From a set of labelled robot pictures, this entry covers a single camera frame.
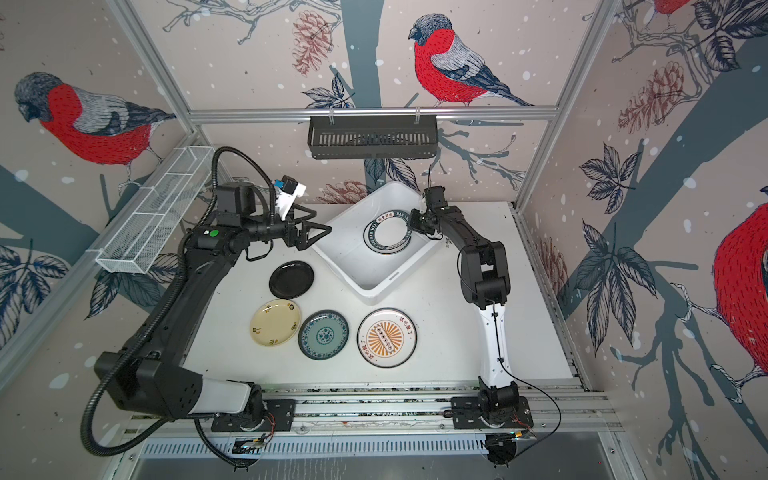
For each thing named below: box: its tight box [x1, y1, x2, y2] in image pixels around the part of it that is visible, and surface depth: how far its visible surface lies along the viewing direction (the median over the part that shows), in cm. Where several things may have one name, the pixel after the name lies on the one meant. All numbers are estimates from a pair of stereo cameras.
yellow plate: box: [250, 299, 302, 347], surface depth 92 cm
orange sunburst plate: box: [356, 307, 418, 369], surface depth 88 cm
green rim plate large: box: [363, 210, 413, 255], surface depth 112 cm
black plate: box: [269, 260, 315, 299], surface depth 100 cm
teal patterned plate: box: [298, 309, 350, 361], surface depth 89 cm
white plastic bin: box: [311, 181, 445, 305], surface depth 106 cm
